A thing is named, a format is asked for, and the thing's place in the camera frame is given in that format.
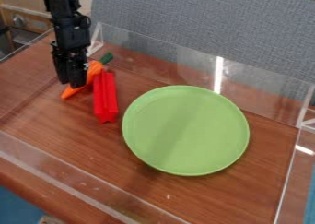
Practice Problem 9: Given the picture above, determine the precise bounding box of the orange toy carrot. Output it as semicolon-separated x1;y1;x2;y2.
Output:
60;52;114;100

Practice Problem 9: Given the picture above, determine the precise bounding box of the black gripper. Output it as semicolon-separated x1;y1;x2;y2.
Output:
43;0;91;88

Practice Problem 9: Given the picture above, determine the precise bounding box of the wooden shelf with knob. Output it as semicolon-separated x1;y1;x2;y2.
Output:
0;4;90;38

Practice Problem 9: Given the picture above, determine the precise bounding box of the clear acrylic triangle bracket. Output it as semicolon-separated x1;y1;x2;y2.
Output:
87;22;103;57

